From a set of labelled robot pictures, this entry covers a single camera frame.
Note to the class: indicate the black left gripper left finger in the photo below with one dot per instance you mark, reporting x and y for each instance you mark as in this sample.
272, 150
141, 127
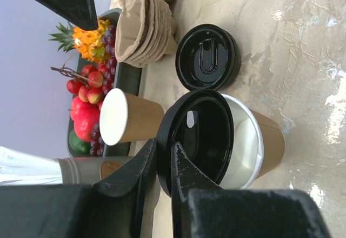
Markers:
121, 205

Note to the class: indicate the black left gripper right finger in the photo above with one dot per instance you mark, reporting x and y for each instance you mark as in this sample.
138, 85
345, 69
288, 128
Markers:
201, 208

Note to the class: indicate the brown pulp cup carrier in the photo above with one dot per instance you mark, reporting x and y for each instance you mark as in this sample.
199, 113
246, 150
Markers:
145, 32

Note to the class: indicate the brown paper coffee cup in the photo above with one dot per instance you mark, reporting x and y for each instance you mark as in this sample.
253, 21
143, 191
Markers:
259, 146

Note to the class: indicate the black coffee cup lid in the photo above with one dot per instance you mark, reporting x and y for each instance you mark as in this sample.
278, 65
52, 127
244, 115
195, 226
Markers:
202, 122

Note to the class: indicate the orange pineapple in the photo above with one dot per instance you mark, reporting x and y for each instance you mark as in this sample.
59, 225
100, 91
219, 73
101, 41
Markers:
87, 43

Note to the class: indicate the grey metal straw holder cup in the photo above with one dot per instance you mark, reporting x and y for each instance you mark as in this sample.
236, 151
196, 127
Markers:
89, 170

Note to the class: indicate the purple grape bunch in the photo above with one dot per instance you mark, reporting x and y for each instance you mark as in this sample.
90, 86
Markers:
108, 71

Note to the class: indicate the green lime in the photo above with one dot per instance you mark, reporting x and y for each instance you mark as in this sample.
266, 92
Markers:
78, 145

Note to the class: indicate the dark green fruit tray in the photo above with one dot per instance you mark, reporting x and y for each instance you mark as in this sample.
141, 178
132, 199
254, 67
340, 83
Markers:
128, 79

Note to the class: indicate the red cherry cluster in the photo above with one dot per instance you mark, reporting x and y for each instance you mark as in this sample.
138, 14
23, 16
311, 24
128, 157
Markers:
87, 85

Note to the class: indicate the red apple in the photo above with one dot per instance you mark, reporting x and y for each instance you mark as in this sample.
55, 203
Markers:
85, 116

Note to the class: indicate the white wrapped straw bundle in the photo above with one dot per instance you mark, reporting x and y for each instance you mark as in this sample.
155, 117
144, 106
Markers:
22, 169

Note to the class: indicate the black cup lid stack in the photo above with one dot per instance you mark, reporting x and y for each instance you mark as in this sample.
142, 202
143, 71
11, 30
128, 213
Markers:
207, 57

